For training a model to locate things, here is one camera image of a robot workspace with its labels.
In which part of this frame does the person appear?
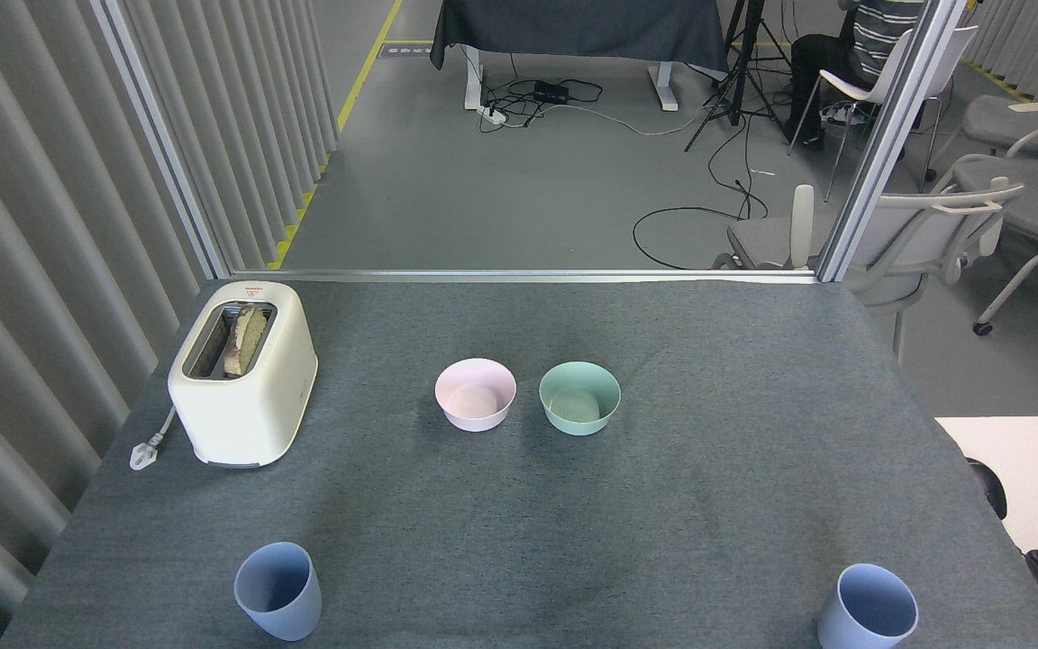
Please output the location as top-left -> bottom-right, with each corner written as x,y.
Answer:
788,0 -> 927,150

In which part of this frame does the white plastic chair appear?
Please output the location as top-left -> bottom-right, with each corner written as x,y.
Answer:
788,25 -> 979,204

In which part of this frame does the white toaster power plug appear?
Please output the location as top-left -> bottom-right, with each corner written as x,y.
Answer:
129,406 -> 179,471

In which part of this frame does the black tripod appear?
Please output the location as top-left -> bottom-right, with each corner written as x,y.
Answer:
685,0 -> 796,152

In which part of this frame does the bread slice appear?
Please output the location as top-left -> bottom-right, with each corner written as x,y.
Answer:
223,305 -> 269,379

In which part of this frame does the white table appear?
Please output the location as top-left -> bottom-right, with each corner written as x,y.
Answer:
933,416 -> 1038,553

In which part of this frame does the white floor cable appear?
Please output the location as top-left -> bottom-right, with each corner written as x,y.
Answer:
564,102 -> 711,137

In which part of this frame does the silver frame post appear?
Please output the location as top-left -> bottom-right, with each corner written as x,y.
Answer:
91,0 -> 232,280
815,0 -> 970,283

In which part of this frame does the blue plastic cup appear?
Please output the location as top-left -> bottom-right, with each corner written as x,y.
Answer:
233,542 -> 323,642
816,563 -> 920,649

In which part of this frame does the green bowl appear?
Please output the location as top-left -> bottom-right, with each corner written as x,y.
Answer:
539,361 -> 622,437

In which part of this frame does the grey office chair white frame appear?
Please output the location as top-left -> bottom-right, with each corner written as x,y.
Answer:
933,113 -> 1038,336
961,56 -> 1038,154
713,178 -> 1026,361

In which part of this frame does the cream white toaster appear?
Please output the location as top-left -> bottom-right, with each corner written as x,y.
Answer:
167,280 -> 319,470

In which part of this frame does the black floor cable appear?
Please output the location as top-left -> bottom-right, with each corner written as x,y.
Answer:
633,180 -> 769,270

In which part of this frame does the table with dark cloth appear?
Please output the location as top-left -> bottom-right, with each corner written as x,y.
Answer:
430,0 -> 730,114

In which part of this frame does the pink bowl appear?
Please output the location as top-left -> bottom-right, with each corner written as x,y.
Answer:
434,358 -> 517,433

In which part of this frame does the silver frame rail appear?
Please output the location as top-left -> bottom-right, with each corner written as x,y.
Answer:
229,268 -> 822,285

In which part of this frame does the black round object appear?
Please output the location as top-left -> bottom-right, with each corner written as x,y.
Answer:
967,458 -> 1008,521

